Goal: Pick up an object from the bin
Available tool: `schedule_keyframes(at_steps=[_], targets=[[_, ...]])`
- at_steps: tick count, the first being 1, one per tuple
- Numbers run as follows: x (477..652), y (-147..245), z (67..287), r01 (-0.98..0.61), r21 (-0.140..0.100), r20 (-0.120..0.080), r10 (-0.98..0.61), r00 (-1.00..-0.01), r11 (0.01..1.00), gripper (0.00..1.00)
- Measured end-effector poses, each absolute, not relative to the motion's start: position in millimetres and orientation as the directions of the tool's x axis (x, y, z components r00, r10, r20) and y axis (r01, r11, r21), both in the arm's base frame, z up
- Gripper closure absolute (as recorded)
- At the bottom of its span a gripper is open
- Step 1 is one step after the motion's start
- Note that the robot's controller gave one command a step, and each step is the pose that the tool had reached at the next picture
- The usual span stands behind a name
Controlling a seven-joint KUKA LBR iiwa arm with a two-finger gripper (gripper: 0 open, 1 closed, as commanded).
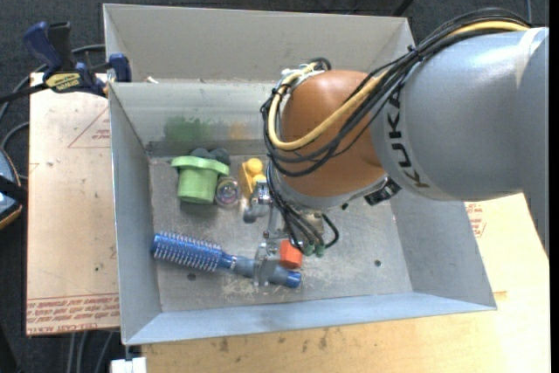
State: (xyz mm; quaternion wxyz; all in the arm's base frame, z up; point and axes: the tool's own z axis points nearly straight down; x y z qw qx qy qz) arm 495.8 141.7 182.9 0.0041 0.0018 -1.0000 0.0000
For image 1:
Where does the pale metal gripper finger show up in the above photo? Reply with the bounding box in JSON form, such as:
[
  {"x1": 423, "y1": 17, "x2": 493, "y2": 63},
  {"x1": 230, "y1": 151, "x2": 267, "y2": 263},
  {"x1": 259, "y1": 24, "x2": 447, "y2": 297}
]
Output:
[
  {"x1": 254, "y1": 240, "x2": 281, "y2": 287},
  {"x1": 242, "y1": 181, "x2": 274, "y2": 224}
]

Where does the yellow toy block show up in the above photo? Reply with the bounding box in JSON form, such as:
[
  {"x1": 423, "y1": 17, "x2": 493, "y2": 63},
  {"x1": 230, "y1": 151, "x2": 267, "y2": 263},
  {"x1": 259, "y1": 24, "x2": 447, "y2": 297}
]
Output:
[{"x1": 238, "y1": 157, "x2": 268, "y2": 200}]

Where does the orange block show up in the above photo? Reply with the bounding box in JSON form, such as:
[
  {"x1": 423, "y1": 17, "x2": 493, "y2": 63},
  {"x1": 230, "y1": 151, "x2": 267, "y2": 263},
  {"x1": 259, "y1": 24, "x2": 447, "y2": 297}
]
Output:
[{"x1": 278, "y1": 239, "x2": 304, "y2": 270}]

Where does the clear iridescent ball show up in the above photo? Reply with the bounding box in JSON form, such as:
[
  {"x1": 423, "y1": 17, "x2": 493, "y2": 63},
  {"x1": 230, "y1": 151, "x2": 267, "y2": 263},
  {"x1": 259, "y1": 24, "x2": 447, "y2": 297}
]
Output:
[{"x1": 214, "y1": 177, "x2": 240, "y2": 207}]

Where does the grey metal bin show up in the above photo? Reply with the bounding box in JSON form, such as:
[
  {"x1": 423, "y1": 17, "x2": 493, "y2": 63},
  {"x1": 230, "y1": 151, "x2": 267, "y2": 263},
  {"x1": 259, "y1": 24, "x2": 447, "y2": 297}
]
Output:
[{"x1": 102, "y1": 3, "x2": 498, "y2": 346}]

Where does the dark green toy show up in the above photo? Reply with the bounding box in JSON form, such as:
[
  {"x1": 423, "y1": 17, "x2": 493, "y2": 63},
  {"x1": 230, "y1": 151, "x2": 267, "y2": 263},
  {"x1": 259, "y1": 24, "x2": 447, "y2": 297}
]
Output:
[{"x1": 190, "y1": 147, "x2": 231, "y2": 166}]

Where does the light green plastic cup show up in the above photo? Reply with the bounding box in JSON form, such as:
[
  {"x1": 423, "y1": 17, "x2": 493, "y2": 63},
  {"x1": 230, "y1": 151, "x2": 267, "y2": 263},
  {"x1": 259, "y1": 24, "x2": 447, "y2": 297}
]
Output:
[{"x1": 170, "y1": 155, "x2": 231, "y2": 205}]

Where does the blue and grey hairbrush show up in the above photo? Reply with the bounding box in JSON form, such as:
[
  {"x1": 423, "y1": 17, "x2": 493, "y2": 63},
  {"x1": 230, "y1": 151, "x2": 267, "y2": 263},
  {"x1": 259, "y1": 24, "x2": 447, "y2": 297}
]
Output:
[{"x1": 150, "y1": 231, "x2": 303, "y2": 289}]

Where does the brown cardboard board red print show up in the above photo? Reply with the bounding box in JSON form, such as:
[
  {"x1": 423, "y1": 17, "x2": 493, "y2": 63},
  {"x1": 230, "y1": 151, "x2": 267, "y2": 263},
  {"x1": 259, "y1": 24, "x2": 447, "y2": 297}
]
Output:
[{"x1": 25, "y1": 72, "x2": 532, "y2": 337}]

